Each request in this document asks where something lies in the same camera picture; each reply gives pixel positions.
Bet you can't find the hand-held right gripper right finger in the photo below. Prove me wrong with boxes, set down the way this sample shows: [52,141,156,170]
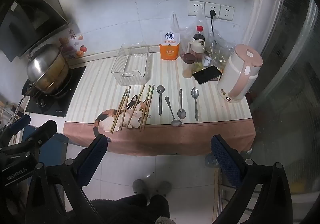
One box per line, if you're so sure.
[211,135,293,224]

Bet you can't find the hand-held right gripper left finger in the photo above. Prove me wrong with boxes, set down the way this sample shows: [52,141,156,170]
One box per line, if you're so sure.
[25,135,108,224]

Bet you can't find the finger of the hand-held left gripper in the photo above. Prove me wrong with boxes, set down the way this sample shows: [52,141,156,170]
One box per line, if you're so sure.
[0,114,32,145]
[14,120,58,155]

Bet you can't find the steel spoon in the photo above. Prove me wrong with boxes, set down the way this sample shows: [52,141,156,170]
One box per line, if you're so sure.
[156,85,165,116]
[164,97,182,127]
[177,88,187,120]
[191,87,200,122]

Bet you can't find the clear plastic organizer box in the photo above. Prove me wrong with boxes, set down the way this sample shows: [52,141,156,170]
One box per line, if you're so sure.
[111,44,153,86]

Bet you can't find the clear plastic bottle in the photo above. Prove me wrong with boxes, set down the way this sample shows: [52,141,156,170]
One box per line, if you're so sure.
[204,153,220,168]

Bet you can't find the grey slipper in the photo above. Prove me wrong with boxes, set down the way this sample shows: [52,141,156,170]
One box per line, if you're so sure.
[132,179,152,196]
[155,181,172,196]

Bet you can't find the steel pot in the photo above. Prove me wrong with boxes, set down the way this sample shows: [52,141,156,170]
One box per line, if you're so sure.
[29,60,71,95]

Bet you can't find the row of wooden chopsticks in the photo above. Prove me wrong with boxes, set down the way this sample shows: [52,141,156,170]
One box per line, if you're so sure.
[110,85,155,135]

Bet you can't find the black glass gas stove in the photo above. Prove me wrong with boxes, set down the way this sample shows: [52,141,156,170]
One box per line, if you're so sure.
[21,65,87,118]

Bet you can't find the person's dark pants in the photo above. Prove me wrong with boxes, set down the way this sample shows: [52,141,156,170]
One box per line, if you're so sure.
[89,193,171,224]

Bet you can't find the steel pot lid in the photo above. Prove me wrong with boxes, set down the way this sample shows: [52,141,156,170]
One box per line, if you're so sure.
[26,44,66,83]

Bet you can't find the pink and white electric kettle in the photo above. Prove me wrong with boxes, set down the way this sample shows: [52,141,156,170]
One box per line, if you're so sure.
[217,44,264,103]

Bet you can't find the black smartphone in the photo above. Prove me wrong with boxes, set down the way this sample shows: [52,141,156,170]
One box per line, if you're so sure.
[192,65,223,85]

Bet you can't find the cat print striped tablecloth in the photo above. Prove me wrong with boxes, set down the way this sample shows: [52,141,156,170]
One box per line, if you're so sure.
[63,51,257,157]

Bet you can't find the black range hood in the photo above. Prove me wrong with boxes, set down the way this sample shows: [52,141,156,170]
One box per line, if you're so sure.
[0,0,71,63]

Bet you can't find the clear plastic bag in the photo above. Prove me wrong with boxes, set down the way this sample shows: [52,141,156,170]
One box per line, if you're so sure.
[185,6,236,73]
[170,12,191,38]

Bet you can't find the white cap oil bottle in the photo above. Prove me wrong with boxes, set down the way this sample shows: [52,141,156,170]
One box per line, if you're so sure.
[188,39,206,73]

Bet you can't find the frosted glass door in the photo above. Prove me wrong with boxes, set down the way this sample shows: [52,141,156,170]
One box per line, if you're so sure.
[247,0,320,194]

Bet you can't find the orange and white salt bag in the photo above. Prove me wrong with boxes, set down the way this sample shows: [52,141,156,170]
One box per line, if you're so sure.
[159,31,181,61]

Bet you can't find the red cap dark sauce bottle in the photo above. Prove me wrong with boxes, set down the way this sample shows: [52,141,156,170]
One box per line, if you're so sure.
[192,26,206,42]

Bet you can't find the cartoon wall stickers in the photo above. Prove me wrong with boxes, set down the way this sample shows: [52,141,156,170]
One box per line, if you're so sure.
[59,29,88,59]

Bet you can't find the black power cable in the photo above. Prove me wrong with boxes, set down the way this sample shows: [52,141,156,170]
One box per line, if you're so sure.
[211,15,218,48]

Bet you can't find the white wall socket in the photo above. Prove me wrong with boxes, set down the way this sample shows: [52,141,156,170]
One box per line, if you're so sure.
[188,0,206,17]
[219,4,236,21]
[204,2,221,19]

